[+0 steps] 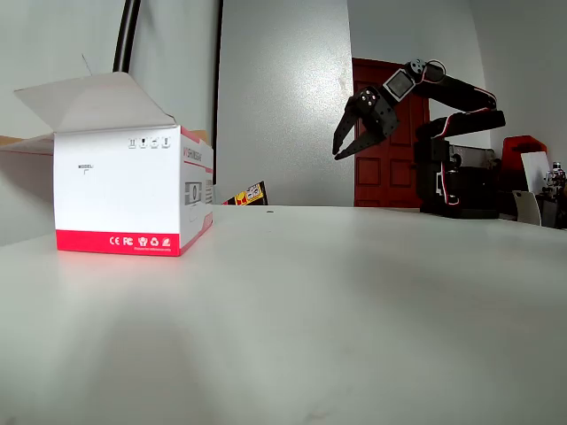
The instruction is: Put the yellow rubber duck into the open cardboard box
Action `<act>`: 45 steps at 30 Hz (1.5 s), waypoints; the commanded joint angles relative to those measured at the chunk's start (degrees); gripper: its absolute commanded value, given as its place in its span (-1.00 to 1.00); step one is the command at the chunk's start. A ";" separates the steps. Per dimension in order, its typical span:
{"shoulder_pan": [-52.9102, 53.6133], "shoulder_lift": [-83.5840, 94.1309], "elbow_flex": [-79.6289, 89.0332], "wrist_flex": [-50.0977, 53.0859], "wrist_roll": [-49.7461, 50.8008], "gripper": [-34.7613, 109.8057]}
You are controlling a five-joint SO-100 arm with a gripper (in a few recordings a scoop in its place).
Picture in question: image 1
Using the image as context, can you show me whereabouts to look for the open cardboard box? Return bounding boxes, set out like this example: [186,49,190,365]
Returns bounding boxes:
[0,72,214,258]

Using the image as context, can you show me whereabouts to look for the red wooden door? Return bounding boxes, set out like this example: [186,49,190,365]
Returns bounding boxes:
[352,57,431,208]

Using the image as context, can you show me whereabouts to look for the yellow red black packet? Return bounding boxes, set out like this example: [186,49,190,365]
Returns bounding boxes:
[222,180,269,206]

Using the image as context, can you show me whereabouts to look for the white board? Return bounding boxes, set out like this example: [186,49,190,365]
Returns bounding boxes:
[520,151,553,196]

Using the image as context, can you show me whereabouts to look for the white chair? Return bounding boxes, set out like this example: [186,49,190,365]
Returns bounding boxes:
[512,189,542,227]

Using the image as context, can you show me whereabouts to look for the black vertical frame strip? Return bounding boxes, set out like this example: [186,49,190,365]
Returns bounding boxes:
[213,0,225,187]

